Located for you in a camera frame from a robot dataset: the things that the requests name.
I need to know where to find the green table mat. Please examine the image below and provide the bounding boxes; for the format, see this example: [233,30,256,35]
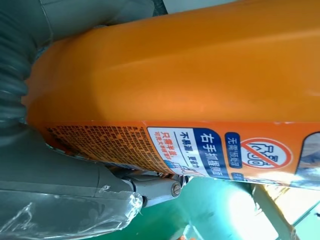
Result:
[94,175,320,240]

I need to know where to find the yellow film wrapped cardboard box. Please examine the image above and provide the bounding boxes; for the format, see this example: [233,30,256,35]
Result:
[262,184,320,229]

